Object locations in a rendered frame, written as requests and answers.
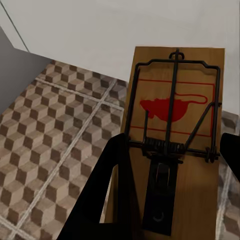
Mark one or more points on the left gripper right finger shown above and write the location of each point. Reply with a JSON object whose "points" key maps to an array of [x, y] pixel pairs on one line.
{"points": [[230, 150]]}

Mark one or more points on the mousetrap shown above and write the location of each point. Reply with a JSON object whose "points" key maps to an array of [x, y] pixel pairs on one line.
{"points": [[172, 124]]}

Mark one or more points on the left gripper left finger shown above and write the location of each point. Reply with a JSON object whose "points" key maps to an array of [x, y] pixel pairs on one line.
{"points": [[83, 222]]}

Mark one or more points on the furniture sink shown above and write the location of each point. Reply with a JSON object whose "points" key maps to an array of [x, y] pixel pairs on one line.
{"points": [[101, 35]]}

